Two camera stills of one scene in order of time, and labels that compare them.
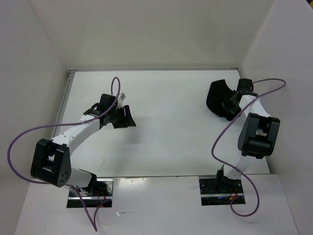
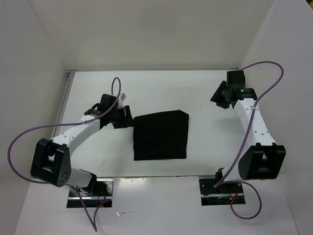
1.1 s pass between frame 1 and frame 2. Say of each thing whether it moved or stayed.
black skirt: moved
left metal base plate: stayed
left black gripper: stayed
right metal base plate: stayed
